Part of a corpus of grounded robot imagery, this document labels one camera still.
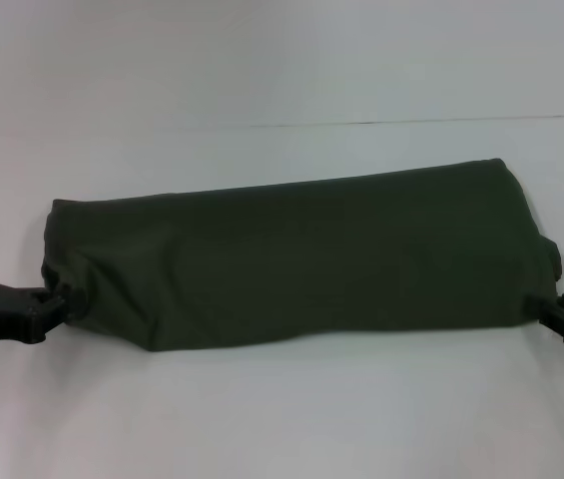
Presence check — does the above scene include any dark green FREE t-shirt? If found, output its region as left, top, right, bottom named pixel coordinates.
left=40, top=157, right=563, bottom=353

